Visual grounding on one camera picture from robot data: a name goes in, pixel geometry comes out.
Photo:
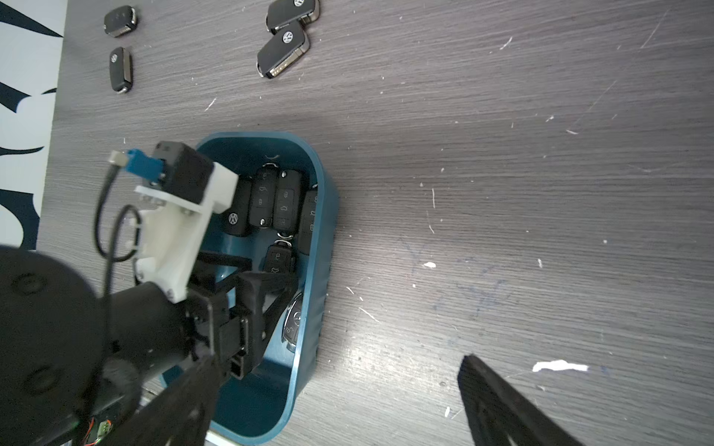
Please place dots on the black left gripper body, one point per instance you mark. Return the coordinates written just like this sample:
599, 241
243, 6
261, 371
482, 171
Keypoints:
211, 307

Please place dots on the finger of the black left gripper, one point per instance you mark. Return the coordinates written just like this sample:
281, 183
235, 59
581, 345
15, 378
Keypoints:
261, 299
223, 261

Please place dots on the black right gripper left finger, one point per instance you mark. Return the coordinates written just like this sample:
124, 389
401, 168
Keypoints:
180, 415

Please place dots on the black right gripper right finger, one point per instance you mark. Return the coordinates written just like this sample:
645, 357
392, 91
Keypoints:
498, 414

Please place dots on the black chrome smart key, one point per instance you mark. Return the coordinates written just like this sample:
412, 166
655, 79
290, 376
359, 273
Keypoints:
290, 331

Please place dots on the black VW key fob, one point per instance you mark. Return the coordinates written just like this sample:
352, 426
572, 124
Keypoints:
286, 47
235, 220
121, 70

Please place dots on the black key fob buttons up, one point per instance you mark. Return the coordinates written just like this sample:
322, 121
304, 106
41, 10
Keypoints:
120, 21

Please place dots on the black key fob edge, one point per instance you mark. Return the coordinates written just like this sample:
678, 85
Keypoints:
281, 13

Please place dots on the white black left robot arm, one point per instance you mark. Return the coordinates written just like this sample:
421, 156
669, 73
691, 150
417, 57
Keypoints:
153, 366

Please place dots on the teal plastic storage tray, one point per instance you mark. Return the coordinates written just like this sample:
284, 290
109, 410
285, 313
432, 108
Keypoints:
255, 409

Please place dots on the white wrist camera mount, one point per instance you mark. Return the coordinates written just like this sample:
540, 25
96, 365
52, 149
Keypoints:
188, 188

